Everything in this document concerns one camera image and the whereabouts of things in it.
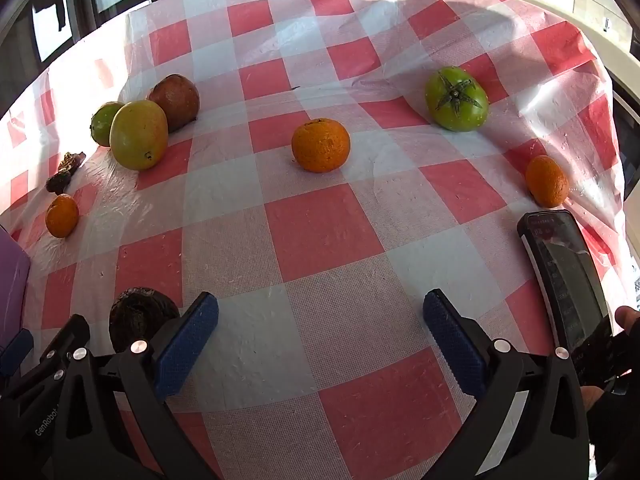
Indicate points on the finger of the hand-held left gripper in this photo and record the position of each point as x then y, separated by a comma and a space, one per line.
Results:
15, 352
67, 335

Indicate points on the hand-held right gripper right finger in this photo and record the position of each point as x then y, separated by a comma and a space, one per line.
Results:
455, 345

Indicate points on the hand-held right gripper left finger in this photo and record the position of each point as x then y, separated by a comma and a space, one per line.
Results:
186, 345

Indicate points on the green tomato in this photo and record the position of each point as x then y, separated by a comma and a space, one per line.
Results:
456, 100

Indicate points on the dark brown round fruit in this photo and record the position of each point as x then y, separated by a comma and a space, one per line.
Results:
135, 312

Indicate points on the purple box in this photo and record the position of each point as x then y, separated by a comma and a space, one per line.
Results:
12, 280

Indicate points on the small orange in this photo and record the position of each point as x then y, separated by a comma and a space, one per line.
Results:
62, 216
547, 182

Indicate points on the black smartphone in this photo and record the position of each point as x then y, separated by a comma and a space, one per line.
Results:
565, 270

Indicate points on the dark dried fruit piece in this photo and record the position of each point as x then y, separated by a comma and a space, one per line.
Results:
61, 175

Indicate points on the red white checkered tablecloth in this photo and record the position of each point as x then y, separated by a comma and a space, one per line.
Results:
325, 230

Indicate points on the yellow-green mango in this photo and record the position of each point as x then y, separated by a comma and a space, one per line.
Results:
138, 135

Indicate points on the small green round fruit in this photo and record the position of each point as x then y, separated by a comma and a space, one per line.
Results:
102, 125

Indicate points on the large orange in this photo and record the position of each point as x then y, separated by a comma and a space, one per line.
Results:
321, 146

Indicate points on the dark red mango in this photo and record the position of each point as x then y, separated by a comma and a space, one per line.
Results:
177, 100

